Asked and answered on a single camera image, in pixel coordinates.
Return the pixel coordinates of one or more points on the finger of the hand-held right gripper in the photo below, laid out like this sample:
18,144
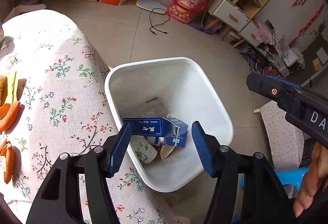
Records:
261,85
284,82

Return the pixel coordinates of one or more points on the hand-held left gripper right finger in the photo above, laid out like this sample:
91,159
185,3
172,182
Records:
202,149

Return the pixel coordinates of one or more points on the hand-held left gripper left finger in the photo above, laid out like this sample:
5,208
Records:
119,149

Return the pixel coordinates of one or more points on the white paper cup green print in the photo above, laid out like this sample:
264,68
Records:
144,151

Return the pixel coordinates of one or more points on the blue white carton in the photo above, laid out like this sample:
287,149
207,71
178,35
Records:
178,141

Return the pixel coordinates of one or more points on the blue milk carton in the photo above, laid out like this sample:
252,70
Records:
146,128

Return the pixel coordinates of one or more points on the red instant noodle bowl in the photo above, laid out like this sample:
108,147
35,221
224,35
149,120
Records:
166,152

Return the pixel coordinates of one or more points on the clear plastic wrapper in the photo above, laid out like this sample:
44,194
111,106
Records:
153,107

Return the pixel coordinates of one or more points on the white plastic trash bin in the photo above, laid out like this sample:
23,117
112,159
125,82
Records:
179,80

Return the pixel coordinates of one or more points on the person's right hand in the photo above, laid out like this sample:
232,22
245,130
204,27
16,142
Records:
310,183

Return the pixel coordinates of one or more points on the white cardboard box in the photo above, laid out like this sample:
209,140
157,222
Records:
289,59

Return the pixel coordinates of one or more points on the floral padded stool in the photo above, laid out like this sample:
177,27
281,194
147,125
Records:
281,131

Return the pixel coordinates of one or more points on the pink printed bag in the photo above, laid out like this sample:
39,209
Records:
264,36

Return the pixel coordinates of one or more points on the blue plastic stool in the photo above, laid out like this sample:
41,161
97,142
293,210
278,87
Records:
289,176

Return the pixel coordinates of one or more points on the white wooden shelf cabinet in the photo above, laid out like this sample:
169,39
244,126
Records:
230,12

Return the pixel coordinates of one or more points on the purple soft item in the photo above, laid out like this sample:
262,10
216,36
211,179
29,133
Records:
202,28

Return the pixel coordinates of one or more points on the floral white tablecloth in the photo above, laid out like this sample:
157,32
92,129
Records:
64,85

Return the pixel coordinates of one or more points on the red gift bag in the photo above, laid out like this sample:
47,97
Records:
187,4

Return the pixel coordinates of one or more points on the yellow snack packet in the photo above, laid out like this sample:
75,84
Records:
12,85

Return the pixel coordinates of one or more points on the pale round floor pad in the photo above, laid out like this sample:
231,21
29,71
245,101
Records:
150,5

